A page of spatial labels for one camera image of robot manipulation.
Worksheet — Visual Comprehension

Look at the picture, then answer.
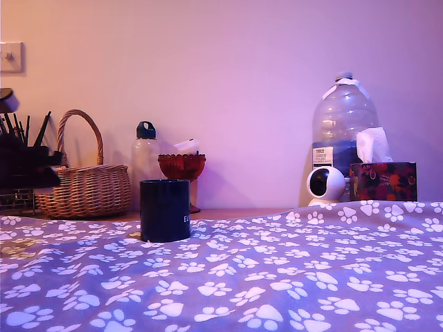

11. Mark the clear bottle with dark cap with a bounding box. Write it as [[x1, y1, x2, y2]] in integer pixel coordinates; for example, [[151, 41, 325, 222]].
[[132, 120, 163, 212]]

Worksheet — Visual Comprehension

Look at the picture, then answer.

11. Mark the dark blue mug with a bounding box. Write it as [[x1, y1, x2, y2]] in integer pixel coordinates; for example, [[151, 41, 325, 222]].
[[139, 179, 192, 244]]

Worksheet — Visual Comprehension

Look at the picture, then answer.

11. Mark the red glass goblet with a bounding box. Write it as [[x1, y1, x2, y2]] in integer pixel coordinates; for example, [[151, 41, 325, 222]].
[[157, 153, 207, 214]]

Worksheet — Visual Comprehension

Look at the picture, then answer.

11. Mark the white paper in goblet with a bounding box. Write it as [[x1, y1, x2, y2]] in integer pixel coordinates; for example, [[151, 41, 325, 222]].
[[173, 138, 201, 156]]

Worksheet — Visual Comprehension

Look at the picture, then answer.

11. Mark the blue paw print cloth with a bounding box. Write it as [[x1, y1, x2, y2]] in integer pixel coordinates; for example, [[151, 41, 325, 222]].
[[0, 200, 443, 332]]

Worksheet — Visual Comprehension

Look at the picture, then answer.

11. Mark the large clear water bottle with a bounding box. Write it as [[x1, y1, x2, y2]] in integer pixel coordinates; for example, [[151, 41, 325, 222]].
[[311, 71, 379, 205]]

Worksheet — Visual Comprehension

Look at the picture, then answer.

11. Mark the white tissue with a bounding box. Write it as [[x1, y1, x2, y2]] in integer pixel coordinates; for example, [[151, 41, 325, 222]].
[[355, 127, 395, 165]]

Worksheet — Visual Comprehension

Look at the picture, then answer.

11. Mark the dark floral tissue box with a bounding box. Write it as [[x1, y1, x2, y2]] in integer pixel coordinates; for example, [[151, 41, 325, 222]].
[[349, 161, 418, 203]]

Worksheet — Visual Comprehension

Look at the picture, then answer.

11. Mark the wicker basket with handle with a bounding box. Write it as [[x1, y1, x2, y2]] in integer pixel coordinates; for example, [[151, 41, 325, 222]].
[[35, 109, 133, 219]]

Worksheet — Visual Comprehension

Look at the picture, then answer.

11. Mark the wall light switch plate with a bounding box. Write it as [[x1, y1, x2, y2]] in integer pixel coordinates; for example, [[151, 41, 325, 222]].
[[0, 41, 26, 74]]

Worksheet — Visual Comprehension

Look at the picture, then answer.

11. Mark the small white round camera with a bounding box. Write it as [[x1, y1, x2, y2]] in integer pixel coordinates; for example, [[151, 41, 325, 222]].
[[305, 167, 352, 208]]

